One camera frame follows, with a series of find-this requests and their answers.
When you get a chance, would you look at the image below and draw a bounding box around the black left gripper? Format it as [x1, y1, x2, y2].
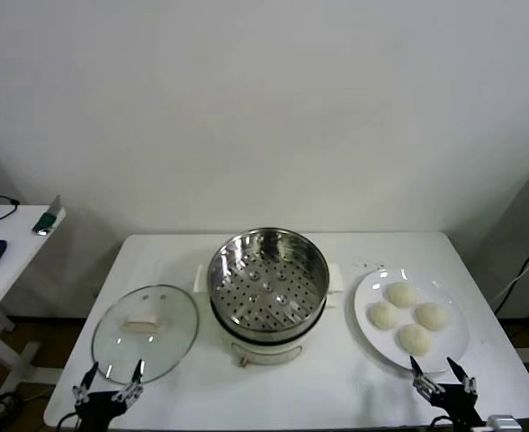
[70, 358, 146, 432]

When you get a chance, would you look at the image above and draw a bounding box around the green handled scraper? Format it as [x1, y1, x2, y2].
[31, 193, 63, 237]

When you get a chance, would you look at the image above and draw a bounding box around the white round plate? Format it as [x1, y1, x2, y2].
[353, 267, 470, 374]

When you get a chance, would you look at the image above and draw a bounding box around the white steamed baozi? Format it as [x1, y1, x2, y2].
[369, 301, 401, 330]
[397, 323, 434, 357]
[415, 301, 449, 331]
[385, 282, 417, 310]

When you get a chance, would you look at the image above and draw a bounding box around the round glass pot lid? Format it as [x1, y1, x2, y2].
[91, 283, 201, 386]

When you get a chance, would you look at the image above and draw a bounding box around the white side table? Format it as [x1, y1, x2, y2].
[0, 204, 67, 397]

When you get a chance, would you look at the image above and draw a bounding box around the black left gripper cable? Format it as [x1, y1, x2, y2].
[56, 412, 85, 432]

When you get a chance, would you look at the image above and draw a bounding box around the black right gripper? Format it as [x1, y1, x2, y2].
[408, 355, 487, 428]

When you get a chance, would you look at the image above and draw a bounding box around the black desk cable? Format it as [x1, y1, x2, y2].
[0, 194, 21, 222]

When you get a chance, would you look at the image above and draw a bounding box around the white electric cooker pot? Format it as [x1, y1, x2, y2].
[210, 292, 340, 369]

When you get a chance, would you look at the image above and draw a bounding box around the white wall cable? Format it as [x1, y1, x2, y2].
[492, 251, 529, 302]

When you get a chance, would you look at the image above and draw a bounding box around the stainless steel steamer basket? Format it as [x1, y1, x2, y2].
[193, 227, 345, 346]

